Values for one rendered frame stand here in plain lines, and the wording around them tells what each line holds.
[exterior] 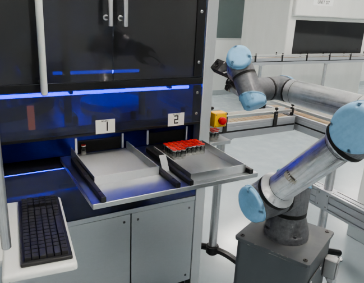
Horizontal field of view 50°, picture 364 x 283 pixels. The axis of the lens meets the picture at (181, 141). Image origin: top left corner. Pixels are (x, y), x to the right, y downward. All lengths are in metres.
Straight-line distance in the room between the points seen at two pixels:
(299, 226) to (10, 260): 0.89
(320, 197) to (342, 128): 1.54
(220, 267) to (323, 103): 1.61
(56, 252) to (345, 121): 0.84
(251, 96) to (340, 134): 0.33
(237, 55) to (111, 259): 1.20
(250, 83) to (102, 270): 1.21
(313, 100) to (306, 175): 0.24
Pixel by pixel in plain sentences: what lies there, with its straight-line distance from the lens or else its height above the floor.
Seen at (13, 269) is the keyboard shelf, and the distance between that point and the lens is 1.23.
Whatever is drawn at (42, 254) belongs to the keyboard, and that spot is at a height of 0.83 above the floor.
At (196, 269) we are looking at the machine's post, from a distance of 2.30.
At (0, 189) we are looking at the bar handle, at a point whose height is 1.06.
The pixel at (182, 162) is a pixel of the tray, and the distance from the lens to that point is 1.69.
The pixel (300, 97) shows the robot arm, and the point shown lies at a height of 1.27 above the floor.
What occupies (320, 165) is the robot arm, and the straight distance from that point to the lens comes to 1.05.
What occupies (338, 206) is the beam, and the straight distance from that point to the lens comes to 2.40.
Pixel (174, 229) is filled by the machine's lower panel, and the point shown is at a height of 0.43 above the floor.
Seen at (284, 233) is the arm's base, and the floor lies 0.83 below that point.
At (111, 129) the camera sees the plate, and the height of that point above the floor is 1.00.
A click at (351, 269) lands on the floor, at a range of 2.83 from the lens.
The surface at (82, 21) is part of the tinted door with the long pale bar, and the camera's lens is 1.61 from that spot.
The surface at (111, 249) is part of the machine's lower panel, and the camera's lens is 1.97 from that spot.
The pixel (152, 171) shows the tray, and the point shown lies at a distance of 1.55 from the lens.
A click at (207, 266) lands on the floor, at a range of 2.57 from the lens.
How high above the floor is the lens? 1.50
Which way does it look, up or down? 18 degrees down
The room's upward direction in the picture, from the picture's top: 3 degrees clockwise
